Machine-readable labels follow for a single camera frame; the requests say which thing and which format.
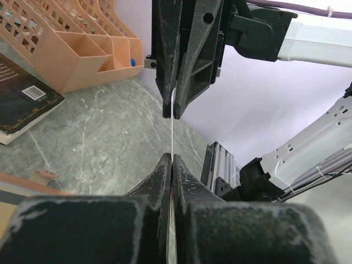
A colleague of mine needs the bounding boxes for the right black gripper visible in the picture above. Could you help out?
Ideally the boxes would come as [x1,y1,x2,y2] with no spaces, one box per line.
[145,1,248,119]

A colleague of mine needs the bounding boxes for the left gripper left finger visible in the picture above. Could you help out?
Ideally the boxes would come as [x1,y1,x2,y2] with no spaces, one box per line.
[1,153,172,263]

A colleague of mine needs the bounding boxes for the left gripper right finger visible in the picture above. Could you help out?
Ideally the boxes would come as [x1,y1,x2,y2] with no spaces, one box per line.
[173,155,338,263]

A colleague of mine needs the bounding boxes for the white silver VIP card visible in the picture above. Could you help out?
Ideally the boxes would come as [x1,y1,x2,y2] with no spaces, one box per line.
[169,89,175,249]

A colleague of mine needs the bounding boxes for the pink leather card holder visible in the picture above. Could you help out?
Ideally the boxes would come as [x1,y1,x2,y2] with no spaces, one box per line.
[1,169,73,205]

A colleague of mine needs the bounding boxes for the peach file organizer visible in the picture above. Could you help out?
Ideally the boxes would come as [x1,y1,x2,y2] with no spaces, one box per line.
[1,1,144,93]

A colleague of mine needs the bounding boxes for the black book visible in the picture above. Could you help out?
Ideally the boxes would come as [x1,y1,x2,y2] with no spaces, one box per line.
[1,54,65,145]

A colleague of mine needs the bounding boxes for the aluminium frame rail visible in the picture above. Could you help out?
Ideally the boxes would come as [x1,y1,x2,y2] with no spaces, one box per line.
[200,142,240,197]

